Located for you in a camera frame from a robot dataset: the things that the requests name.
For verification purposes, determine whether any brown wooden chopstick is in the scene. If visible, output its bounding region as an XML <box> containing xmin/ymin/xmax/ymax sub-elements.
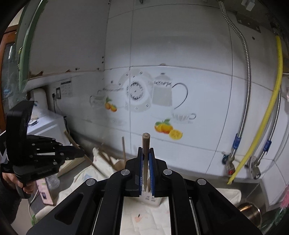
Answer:
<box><xmin>64</xmin><ymin>131</ymin><xmax>106</xmax><ymax>177</ymax></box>
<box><xmin>142</xmin><ymin>133</ymin><xmax>150</xmax><ymax>191</ymax></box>

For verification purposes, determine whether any person's left hand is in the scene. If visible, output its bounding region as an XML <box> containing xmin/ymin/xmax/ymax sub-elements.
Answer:
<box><xmin>2</xmin><ymin>173</ymin><xmax>36</xmax><ymax>194</ymax></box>

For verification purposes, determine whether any white utensil holder caddy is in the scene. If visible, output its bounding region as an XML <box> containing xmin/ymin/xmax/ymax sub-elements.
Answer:
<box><xmin>137</xmin><ymin>191</ymin><xmax>162</xmax><ymax>207</ymax></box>

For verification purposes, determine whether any smartphone with lit screen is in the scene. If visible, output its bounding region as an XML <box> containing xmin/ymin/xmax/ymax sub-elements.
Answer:
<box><xmin>36</xmin><ymin>178</ymin><xmax>54</xmax><ymax>206</ymax></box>

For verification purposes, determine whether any cream quilted mat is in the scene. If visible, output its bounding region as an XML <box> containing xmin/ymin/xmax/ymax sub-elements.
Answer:
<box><xmin>33</xmin><ymin>146</ymin><xmax>242</xmax><ymax>235</ymax></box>

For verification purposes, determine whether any white appliance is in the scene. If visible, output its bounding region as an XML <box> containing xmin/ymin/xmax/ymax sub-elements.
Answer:
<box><xmin>27</xmin><ymin>88</ymin><xmax>70</xmax><ymax>145</ymax></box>

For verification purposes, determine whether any chopstick in holder left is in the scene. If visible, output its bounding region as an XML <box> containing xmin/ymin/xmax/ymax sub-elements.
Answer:
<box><xmin>122</xmin><ymin>136</ymin><xmax>127</xmax><ymax>162</ymax></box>

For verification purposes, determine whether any metal water valve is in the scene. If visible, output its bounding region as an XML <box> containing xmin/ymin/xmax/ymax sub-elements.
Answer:
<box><xmin>222</xmin><ymin>154</ymin><xmax>235</xmax><ymax>176</ymax></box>

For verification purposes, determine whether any stainless steel pot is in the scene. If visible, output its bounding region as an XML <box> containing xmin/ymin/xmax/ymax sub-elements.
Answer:
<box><xmin>237</xmin><ymin>202</ymin><xmax>263</xmax><ymax>229</ymax></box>

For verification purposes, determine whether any pink bottle brush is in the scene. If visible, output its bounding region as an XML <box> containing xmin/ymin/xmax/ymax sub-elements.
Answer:
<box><xmin>280</xmin><ymin>186</ymin><xmax>289</xmax><ymax>216</ymax></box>

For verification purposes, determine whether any yellow gas hose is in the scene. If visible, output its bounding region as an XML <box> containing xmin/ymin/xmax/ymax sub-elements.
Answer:
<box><xmin>227</xmin><ymin>35</ymin><xmax>284</xmax><ymax>185</ymax></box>

